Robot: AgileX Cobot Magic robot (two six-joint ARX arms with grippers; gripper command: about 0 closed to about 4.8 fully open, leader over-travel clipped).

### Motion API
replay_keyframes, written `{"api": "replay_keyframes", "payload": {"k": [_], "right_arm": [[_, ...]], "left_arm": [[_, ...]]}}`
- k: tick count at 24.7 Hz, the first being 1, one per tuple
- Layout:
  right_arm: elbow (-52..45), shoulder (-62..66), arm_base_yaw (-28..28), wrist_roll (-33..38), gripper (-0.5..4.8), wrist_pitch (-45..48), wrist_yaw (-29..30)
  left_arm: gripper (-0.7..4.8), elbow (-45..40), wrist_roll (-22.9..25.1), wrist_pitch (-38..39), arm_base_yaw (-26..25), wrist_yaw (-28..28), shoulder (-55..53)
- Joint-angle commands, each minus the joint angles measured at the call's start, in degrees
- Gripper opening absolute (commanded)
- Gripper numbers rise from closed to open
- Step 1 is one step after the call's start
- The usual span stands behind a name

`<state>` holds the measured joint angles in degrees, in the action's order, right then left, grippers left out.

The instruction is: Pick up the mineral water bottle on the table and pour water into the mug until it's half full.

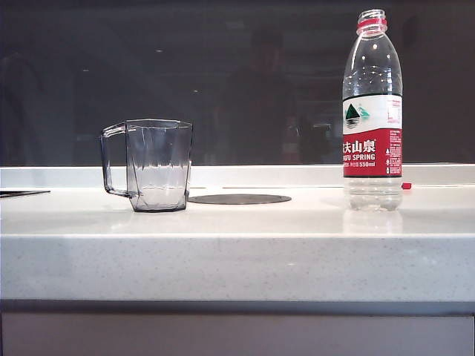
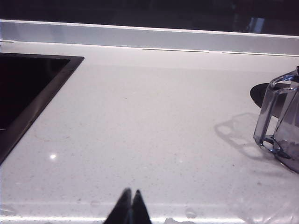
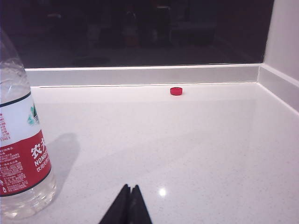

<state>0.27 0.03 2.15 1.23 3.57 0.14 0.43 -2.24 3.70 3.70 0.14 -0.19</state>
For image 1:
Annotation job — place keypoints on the clear red-label water bottle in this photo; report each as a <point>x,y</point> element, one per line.
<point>371,148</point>

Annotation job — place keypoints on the transparent grey plastic mug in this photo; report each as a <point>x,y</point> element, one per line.
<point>159,167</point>

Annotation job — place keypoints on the red bottle cap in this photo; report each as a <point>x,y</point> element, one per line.
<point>407,185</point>

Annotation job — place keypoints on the black round flat disc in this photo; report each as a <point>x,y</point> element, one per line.
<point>239,199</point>

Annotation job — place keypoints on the grey cabinet drawer front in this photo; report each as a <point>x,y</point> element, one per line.
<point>237,335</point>

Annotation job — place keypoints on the black flat cooktop panel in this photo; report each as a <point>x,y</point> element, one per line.
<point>22,193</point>

